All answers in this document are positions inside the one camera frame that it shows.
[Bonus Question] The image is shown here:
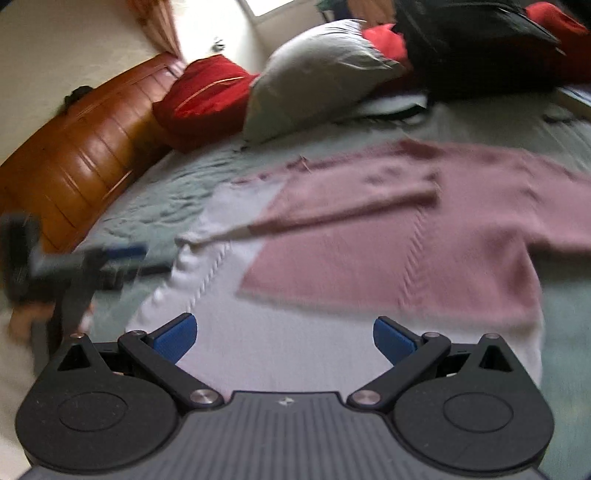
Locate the left pink curtain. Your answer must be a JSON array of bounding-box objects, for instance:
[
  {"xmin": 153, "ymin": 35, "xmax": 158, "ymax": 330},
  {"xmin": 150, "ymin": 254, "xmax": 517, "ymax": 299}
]
[{"xmin": 126, "ymin": 0, "xmax": 183, "ymax": 59}]

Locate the person's left hand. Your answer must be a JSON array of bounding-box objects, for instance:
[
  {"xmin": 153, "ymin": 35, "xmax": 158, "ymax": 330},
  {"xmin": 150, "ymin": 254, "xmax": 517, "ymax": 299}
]
[{"xmin": 7, "ymin": 302, "xmax": 56, "ymax": 344}]

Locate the green plaid bed blanket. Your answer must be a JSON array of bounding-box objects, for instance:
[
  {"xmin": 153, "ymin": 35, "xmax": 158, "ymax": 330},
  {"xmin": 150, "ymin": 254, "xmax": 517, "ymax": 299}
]
[{"xmin": 85, "ymin": 97, "xmax": 590, "ymax": 479}]

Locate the paperback book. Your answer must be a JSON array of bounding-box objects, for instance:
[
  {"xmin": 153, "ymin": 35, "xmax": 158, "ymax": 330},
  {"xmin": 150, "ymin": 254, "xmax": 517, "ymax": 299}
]
[{"xmin": 556, "ymin": 84, "xmax": 591, "ymax": 120}]

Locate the black pen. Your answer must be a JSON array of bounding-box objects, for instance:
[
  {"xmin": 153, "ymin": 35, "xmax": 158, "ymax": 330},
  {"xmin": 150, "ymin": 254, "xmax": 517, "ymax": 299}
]
[{"xmin": 542, "ymin": 111, "xmax": 577, "ymax": 124}]

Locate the white fleece left sleeve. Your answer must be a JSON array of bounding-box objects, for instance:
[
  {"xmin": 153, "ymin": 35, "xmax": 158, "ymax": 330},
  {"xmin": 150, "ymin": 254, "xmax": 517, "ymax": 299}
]
[{"xmin": 0, "ymin": 310, "xmax": 35, "ymax": 479}]

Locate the pink and white sweater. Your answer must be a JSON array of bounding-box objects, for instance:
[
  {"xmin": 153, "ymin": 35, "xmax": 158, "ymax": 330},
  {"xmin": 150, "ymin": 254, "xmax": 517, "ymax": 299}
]
[{"xmin": 129, "ymin": 140, "xmax": 590, "ymax": 396}]

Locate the red pillow at headboard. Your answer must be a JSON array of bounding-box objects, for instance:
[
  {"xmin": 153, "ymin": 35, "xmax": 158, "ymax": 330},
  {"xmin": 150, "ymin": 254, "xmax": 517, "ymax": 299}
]
[{"xmin": 152, "ymin": 54, "xmax": 256, "ymax": 153}]

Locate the red quilt behind backpack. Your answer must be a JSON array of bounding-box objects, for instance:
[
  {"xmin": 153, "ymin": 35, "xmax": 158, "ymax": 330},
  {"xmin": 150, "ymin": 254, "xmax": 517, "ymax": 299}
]
[{"xmin": 362, "ymin": 1, "xmax": 591, "ymax": 84}]

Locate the grey pillow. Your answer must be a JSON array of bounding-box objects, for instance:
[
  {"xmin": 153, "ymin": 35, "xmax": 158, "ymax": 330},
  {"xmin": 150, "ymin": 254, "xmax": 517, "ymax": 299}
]
[{"xmin": 242, "ymin": 19, "xmax": 406, "ymax": 144}]

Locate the wooden headboard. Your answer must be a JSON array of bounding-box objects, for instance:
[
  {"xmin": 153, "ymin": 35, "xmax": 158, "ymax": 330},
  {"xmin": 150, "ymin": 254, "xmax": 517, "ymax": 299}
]
[{"xmin": 1, "ymin": 53, "xmax": 185, "ymax": 253}]

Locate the black backpack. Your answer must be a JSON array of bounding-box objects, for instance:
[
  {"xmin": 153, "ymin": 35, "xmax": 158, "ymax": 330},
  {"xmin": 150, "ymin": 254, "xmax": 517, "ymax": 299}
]
[{"xmin": 345, "ymin": 0, "xmax": 567, "ymax": 123}]

